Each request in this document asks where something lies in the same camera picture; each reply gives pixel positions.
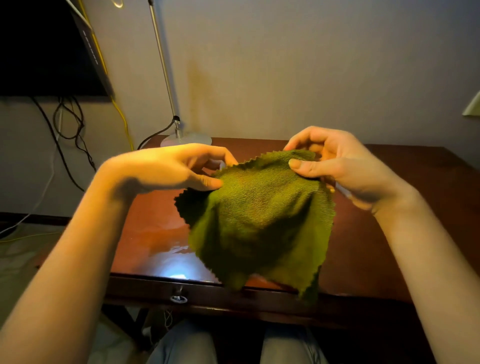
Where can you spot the person's left hand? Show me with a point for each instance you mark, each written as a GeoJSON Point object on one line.
{"type": "Point", "coordinates": [165, 168]}

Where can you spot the person's right hand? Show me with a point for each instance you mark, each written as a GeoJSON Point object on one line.
{"type": "Point", "coordinates": [341, 165]}

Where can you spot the green cleaning cloth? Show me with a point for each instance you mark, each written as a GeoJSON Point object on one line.
{"type": "Point", "coordinates": [262, 225]}

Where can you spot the person's left forearm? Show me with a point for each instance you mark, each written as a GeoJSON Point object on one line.
{"type": "Point", "coordinates": [63, 270]}

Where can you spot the person's right forearm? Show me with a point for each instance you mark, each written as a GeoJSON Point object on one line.
{"type": "Point", "coordinates": [431, 277]}

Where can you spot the grey shade metal lamp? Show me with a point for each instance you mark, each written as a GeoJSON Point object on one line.
{"type": "Point", "coordinates": [176, 123]}

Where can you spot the brown wooden table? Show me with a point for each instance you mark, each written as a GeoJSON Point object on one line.
{"type": "Point", "coordinates": [393, 243]}

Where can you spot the black television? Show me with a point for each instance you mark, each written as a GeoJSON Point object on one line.
{"type": "Point", "coordinates": [45, 48]}

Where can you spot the white trousers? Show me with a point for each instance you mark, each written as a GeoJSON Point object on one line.
{"type": "Point", "coordinates": [183, 345]}

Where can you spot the beige wall switch plate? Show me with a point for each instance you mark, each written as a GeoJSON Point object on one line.
{"type": "Point", "coordinates": [473, 107]}

